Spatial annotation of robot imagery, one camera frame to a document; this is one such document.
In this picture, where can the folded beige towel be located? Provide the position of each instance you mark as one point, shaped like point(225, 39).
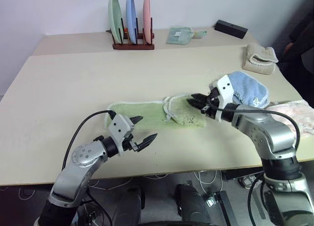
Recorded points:
point(260, 61)

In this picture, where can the grey sneaker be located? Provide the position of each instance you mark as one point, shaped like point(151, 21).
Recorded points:
point(249, 182)

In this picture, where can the dark rounded shape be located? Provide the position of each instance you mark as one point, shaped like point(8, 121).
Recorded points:
point(128, 206)
point(190, 204)

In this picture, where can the black metal table leg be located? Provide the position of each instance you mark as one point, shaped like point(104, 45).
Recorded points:
point(224, 206)

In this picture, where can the light blue towel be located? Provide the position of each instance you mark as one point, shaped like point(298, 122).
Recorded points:
point(250, 88)

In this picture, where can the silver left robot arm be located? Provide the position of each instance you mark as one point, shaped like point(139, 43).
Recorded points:
point(81, 162)

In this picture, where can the dark wooden dish rack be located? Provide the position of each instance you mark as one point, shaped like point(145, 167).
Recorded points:
point(133, 46)

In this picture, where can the person in dark clothes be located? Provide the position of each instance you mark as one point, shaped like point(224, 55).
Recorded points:
point(300, 47)

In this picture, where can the pale pink towel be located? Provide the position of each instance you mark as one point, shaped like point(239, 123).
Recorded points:
point(294, 113)

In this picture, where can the light green towel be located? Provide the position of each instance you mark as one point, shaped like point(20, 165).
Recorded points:
point(144, 113)

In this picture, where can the green plate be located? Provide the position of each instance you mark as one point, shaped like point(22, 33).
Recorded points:
point(115, 17)

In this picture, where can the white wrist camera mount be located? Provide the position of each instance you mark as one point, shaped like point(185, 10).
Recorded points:
point(226, 88)
point(119, 128)

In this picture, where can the black rectangular box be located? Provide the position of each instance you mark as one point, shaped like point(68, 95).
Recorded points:
point(230, 28)

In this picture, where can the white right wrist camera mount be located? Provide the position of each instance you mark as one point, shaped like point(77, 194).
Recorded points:
point(226, 88)

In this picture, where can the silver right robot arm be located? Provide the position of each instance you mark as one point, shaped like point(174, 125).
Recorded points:
point(272, 135)

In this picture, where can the pink plate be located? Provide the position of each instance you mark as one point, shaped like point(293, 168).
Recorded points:
point(147, 17)

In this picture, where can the folded mint green cloth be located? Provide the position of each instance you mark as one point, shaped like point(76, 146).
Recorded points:
point(179, 36)

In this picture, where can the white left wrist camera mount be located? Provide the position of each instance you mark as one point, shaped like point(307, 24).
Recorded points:
point(119, 128)

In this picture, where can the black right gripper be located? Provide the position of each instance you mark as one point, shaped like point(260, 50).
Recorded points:
point(213, 101)

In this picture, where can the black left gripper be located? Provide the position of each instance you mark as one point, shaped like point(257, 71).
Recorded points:
point(128, 143)

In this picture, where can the blue plate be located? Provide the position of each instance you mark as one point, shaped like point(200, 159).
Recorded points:
point(130, 15)

